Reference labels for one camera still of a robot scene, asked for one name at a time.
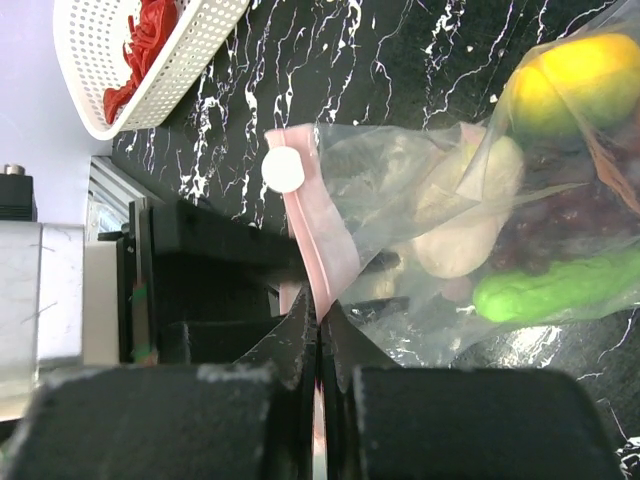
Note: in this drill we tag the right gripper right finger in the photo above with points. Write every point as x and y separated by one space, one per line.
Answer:
385 421

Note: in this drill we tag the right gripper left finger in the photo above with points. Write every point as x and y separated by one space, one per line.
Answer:
252 419

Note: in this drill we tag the clear zip top bag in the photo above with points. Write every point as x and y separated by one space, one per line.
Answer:
370 190

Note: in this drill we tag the red lobster toy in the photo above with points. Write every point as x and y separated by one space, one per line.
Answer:
157 20

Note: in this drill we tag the white bag zip slider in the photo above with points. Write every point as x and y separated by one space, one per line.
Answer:
282 170

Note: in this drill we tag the green vegetable toy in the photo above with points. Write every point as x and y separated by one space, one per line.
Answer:
581 289

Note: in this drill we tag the white radish toy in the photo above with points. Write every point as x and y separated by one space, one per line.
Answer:
463 243

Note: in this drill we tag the black marble pattern mat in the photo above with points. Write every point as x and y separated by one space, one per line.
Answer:
412 64

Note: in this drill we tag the yellow fruit toy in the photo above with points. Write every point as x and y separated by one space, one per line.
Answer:
595 78

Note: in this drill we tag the white perforated empty basket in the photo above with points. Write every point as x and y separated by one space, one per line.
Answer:
88 39

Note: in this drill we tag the aluminium frame rail front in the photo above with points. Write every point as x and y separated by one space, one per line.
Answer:
110 191

